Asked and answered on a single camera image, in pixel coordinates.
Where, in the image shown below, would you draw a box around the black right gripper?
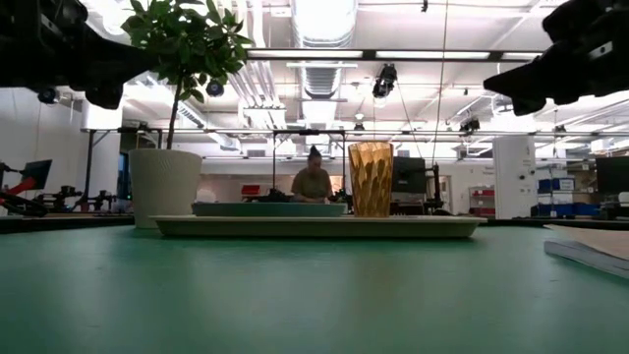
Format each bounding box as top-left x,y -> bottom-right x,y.
484,0 -> 629,117

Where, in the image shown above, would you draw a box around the green leafy plant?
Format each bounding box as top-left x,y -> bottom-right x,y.
120,0 -> 255,151

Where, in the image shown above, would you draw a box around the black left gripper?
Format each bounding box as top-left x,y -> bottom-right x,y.
0,0 -> 158,110

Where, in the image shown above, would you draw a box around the teal round plate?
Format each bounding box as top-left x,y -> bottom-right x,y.
191,202 -> 348,218

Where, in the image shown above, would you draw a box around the black monitor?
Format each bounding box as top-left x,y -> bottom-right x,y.
392,155 -> 428,194
596,155 -> 629,196

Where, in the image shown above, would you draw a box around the Acadia picture book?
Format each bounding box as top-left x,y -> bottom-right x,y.
543,223 -> 629,280

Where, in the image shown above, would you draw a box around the hanging overhead camera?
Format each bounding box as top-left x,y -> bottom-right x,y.
372,63 -> 398,99

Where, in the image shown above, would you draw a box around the white tall cabinet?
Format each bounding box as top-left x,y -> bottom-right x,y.
492,135 -> 537,220

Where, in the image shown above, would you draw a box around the long ceiling light strip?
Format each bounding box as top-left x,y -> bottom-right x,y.
245,48 -> 544,63

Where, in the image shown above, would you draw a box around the red storage bins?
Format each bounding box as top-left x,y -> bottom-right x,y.
469,186 -> 495,217

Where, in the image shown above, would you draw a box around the silver ceiling duct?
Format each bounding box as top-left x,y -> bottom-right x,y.
289,0 -> 360,102

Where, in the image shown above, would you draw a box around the beige plastic tray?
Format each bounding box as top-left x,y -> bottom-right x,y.
149,214 -> 487,240

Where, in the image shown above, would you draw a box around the amber faceted plastic cup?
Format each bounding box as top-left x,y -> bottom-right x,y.
347,141 -> 395,218

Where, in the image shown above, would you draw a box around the person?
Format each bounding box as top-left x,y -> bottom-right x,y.
290,145 -> 335,204

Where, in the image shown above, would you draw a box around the blue storage bins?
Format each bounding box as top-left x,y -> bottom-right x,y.
538,176 -> 601,217

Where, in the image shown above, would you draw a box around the green table mat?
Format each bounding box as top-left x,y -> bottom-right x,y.
0,225 -> 629,354

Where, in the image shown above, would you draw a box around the white ribbed plant pot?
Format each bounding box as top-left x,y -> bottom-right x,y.
128,148 -> 203,230

